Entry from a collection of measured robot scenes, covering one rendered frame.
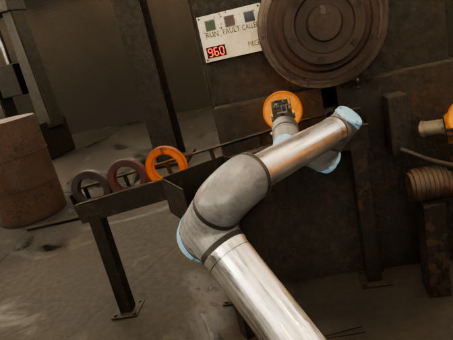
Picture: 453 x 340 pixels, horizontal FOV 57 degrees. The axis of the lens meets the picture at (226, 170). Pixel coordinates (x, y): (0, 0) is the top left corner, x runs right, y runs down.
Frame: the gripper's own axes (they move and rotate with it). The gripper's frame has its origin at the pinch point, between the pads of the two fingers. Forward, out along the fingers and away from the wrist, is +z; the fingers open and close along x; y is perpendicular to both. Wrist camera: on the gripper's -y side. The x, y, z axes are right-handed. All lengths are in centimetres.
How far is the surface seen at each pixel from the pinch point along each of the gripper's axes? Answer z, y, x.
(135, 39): 255, -27, 131
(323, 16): -1.1, 31.0, -19.1
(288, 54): 1.1, 19.4, -5.8
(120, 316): -27, -80, 92
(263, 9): 9.6, 35.2, 0.6
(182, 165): -4.1, -16.6, 45.2
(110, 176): -4, -16, 78
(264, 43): 6.3, 23.7, 2.3
